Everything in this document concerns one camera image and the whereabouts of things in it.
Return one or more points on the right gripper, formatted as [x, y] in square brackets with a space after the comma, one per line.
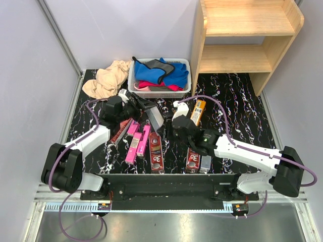
[165, 131]

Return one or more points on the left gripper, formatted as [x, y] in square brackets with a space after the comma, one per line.
[142, 104]

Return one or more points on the silver toothpaste box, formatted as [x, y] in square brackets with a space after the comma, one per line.
[205, 164]
[155, 117]

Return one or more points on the red 3d toothpaste box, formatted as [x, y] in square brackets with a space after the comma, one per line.
[156, 153]
[192, 161]

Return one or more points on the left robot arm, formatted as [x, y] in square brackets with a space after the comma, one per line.
[63, 168]

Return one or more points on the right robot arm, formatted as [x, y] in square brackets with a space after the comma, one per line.
[280, 170]

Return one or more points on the wooden shelf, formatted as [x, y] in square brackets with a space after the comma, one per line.
[243, 37]

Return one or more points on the pink toothpaste box upper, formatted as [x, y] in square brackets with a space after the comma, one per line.
[133, 128]

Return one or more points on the pink cloth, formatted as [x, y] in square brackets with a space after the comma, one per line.
[144, 89]

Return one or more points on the dark red toothpaste box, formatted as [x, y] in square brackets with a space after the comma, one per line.
[122, 131]

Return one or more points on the magenta cloth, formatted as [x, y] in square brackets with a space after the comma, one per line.
[159, 87]

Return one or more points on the pink toothpaste box middle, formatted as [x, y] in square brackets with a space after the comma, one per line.
[143, 141]

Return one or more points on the white plastic basket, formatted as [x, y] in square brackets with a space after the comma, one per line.
[159, 94]

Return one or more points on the yellow toothpaste box right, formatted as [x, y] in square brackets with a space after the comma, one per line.
[198, 111]

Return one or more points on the blue cloth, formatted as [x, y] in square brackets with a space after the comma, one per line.
[158, 70]

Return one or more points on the beige cloth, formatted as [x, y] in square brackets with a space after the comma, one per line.
[107, 81]

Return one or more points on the pink toothpaste box small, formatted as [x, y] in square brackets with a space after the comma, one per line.
[132, 152]

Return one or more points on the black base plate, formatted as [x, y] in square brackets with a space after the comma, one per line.
[169, 192]

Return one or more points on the aluminium rail frame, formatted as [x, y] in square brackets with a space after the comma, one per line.
[292, 215]

